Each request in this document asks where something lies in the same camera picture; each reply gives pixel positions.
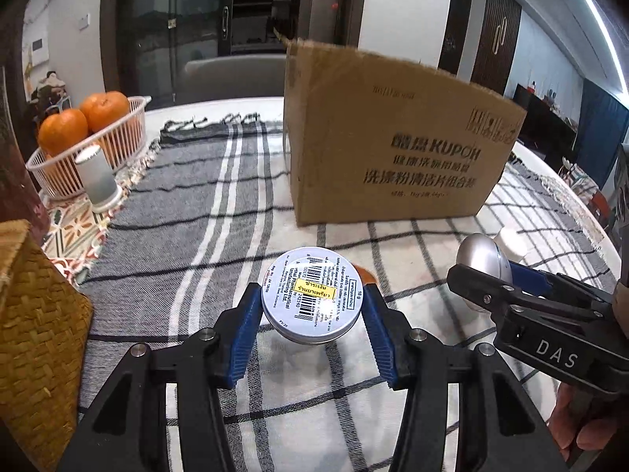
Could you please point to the woven wicker tissue box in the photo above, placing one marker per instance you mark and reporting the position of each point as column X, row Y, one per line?
column 44, row 326

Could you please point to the silver ball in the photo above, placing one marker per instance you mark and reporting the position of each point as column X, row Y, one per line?
column 482, row 253

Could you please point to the round blue tin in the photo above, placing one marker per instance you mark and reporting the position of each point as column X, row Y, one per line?
column 312, row 295

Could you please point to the brown oval case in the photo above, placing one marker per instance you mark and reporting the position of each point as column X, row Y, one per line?
column 365, row 275

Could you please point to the orange fruit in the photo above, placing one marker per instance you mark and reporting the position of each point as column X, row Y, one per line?
column 61, row 131
column 104, row 109

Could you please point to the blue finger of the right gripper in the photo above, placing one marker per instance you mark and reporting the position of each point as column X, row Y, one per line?
column 486, row 289
column 553, row 286

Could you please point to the orange fruit right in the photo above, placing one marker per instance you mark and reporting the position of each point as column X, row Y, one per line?
column 104, row 109

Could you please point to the black television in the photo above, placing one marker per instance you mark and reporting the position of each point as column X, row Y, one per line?
column 543, row 132

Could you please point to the glass vase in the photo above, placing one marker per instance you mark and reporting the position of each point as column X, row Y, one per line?
column 19, row 199

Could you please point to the person's right hand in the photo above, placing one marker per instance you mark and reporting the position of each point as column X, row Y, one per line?
column 591, row 433

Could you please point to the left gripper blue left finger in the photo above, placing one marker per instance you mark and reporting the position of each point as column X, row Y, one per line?
column 125, row 427

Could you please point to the brown cardboard box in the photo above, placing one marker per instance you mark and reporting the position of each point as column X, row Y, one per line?
column 373, row 138

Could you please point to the small white jar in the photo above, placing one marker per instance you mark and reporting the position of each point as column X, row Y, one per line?
column 511, row 244

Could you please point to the grey plaid tablecloth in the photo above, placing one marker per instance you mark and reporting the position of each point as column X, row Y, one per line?
column 213, row 213

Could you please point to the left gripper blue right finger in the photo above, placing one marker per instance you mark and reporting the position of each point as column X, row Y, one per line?
column 499, row 428

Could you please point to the orange fruit front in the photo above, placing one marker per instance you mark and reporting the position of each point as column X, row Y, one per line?
column 61, row 131

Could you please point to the left grey chair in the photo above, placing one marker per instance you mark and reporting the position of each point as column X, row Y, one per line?
column 237, row 76

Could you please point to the white shoe rack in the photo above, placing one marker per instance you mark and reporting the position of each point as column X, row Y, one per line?
column 50, row 97

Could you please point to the patterned floral mat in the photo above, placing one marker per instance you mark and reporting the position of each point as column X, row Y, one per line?
column 570, row 204

